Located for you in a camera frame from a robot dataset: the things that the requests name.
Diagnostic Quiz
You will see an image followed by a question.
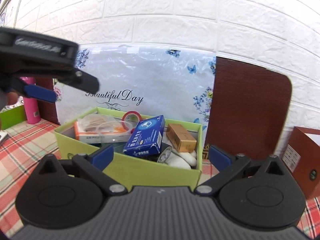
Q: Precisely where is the orange medicine box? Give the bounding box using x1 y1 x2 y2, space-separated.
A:
74 119 131 144

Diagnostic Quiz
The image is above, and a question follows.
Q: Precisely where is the clear plastic cup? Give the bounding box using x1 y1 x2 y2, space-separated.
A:
96 121 134 144

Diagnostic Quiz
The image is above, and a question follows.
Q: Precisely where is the white cotton glove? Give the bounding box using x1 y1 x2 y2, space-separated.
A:
161 142 197 170

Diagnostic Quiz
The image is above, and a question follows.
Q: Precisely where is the bag of wooden sticks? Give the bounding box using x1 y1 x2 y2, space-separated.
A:
78 113 115 132

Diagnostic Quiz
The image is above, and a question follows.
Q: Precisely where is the blue medicine box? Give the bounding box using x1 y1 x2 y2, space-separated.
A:
123 115 165 158

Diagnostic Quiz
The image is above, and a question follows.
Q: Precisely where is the red tape roll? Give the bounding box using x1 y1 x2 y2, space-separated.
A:
122 111 143 122

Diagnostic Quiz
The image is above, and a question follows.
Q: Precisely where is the black tape roll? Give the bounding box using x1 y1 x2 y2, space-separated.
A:
157 145 172 163

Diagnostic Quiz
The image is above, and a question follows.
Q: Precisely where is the person's left hand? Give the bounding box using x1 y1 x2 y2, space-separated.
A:
0 90 18 111

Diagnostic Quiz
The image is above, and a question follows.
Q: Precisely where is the pink thermos bottle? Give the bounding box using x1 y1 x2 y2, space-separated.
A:
19 76 41 125

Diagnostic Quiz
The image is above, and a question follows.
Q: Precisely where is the small green box lid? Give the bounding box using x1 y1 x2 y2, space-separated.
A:
0 105 27 130

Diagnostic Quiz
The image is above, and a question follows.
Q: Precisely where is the light green cardboard box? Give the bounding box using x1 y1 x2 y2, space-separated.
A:
54 107 203 191

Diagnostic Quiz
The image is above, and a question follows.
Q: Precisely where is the plaid bed sheet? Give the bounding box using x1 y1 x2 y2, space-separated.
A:
0 118 320 238

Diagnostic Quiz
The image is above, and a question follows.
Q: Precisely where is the brown shoe box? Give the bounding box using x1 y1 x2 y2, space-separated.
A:
281 126 319 199

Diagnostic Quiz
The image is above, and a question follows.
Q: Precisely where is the floral plastic bag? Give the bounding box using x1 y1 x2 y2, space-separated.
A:
53 44 217 131

